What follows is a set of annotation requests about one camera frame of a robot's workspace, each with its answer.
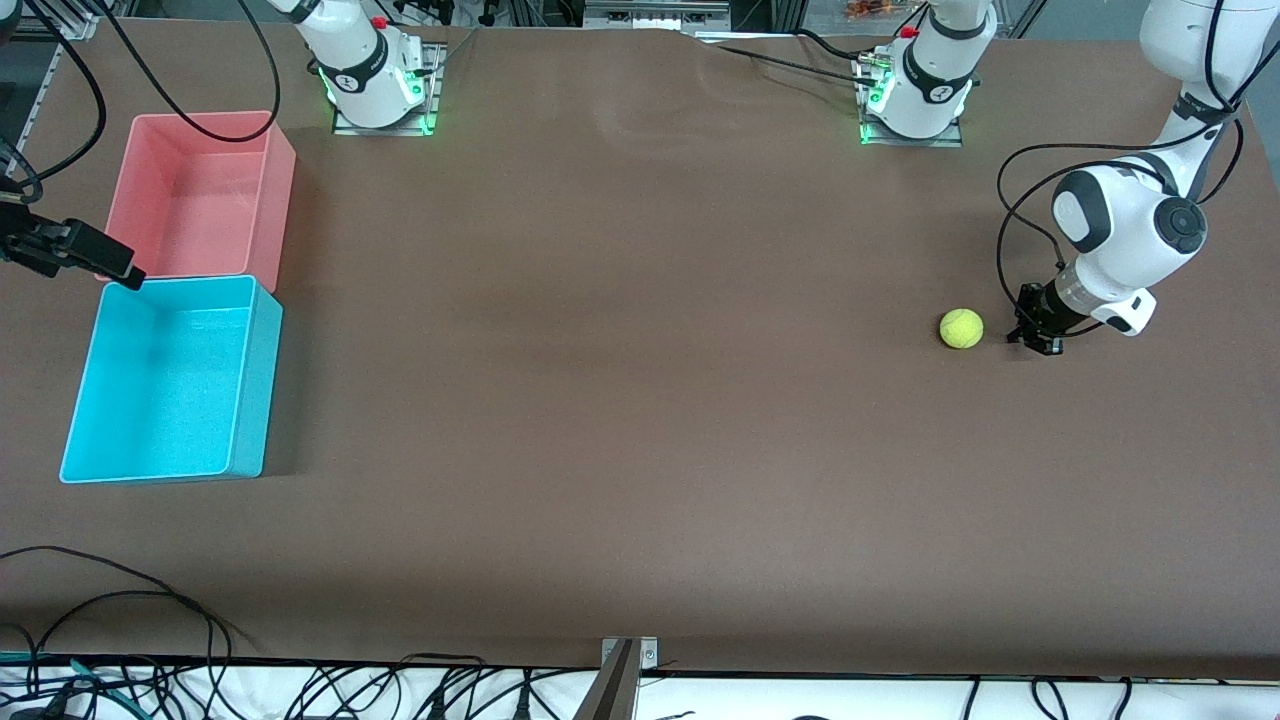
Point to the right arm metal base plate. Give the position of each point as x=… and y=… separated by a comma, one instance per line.
x=385, y=131

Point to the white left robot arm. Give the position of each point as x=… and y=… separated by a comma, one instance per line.
x=1130, y=230

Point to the grey power strip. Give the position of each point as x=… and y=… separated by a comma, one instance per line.
x=650, y=15

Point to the dark metal pole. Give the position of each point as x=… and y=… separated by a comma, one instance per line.
x=612, y=695

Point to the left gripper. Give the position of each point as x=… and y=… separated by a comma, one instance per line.
x=1041, y=315

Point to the orange object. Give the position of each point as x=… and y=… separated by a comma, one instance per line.
x=875, y=10

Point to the pink plastic bin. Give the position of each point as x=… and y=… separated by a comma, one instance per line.
x=190, y=200

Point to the aluminium frame profile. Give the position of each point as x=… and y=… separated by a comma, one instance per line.
x=75, y=25

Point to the yellow-green tennis ball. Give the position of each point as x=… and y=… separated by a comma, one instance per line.
x=961, y=328

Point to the small metal table bracket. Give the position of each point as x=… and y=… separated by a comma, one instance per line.
x=648, y=652

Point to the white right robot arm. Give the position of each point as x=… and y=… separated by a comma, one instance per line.
x=355, y=50

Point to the blue plastic bin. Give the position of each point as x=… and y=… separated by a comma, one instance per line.
x=160, y=390

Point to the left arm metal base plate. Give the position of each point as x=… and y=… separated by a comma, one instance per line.
x=950, y=140

